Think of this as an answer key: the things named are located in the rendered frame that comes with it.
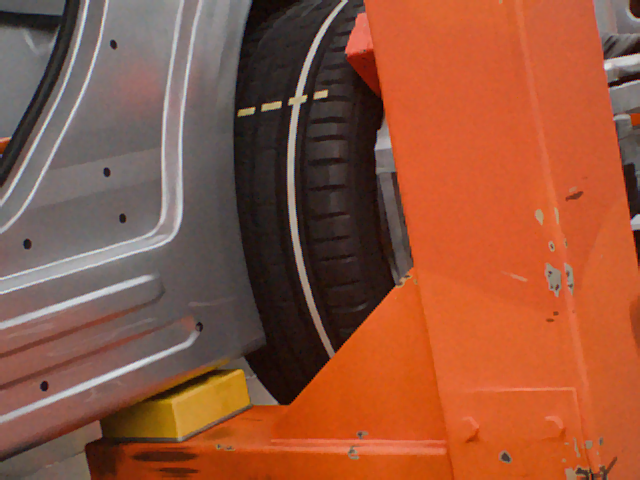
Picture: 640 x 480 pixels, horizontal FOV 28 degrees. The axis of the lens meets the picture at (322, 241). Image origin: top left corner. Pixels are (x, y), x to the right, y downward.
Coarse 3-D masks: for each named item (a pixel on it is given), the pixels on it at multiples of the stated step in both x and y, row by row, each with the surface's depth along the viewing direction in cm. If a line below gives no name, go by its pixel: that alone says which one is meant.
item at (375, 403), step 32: (416, 288) 124; (384, 320) 127; (416, 320) 125; (352, 352) 131; (384, 352) 128; (416, 352) 126; (320, 384) 134; (352, 384) 131; (384, 384) 129; (416, 384) 127; (256, 416) 152; (288, 416) 137; (320, 416) 135; (352, 416) 132; (384, 416) 130; (416, 416) 128; (96, 448) 153; (128, 448) 150; (160, 448) 147; (192, 448) 144; (224, 448) 141; (256, 448) 138; (288, 448) 136; (320, 448) 133; (352, 448) 131; (384, 448) 128; (416, 448) 126
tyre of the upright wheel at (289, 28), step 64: (320, 0) 177; (256, 64) 169; (320, 64) 161; (256, 128) 163; (320, 128) 156; (256, 192) 160; (320, 192) 155; (256, 256) 161; (320, 256) 155; (320, 320) 159
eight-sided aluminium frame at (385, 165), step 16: (384, 128) 156; (384, 144) 154; (384, 160) 154; (384, 176) 155; (384, 192) 155; (400, 192) 155; (400, 208) 155; (400, 224) 155; (400, 240) 155; (400, 256) 156; (400, 272) 156
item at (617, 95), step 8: (608, 88) 157; (616, 88) 153; (624, 88) 155; (632, 88) 156; (616, 96) 152; (624, 96) 154; (632, 96) 156; (616, 104) 152; (624, 104) 154; (632, 104) 156; (616, 112) 152
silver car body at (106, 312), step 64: (0, 0) 350; (64, 0) 354; (128, 0) 149; (192, 0) 156; (0, 64) 350; (64, 64) 144; (128, 64) 148; (192, 64) 153; (0, 128) 349; (64, 128) 140; (128, 128) 147; (192, 128) 152; (0, 192) 135; (64, 192) 138; (128, 192) 146; (192, 192) 151; (0, 256) 131; (64, 256) 138; (128, 256) 142; (192, 256) 150; (0, 320) 127; (64, 320) 133; (128, 320) 141; (192, 320) 149; (256, 320) 158; (0, 384) 126; (64, 384) 133; (128, 384) 140; (0, 448) 126
